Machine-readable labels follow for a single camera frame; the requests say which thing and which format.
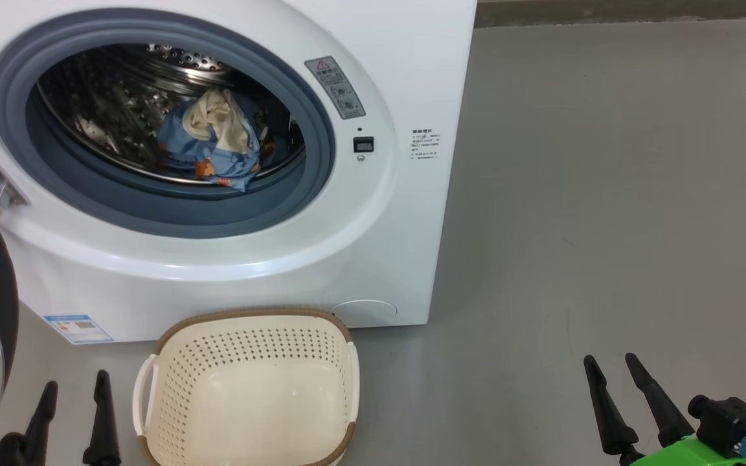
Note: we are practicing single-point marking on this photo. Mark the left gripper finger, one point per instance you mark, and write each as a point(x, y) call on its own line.
point(102, 433)
point(41, 433)

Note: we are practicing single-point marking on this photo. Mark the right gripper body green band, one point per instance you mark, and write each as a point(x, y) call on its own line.
point(684, 454)

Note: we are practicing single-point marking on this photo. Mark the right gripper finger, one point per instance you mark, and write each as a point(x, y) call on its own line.
point(609, 421)
point(664, 414)

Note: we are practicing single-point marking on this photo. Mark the cream perforated laundry basket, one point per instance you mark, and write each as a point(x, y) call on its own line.
point(250, 388)

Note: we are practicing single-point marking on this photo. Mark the white front-load washing machine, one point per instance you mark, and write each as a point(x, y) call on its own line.
point(379, 259)

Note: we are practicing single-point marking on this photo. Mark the blue white energy label sticker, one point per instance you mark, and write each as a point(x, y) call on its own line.
point(78, 329)

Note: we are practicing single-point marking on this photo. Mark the small printed text sticker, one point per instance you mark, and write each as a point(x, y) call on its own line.
point(425, 144)

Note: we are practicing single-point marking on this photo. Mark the grey warning sticker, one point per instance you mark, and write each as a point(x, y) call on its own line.
point(335, 87)

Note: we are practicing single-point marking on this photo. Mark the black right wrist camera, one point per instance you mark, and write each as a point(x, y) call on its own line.
point(729, 424)

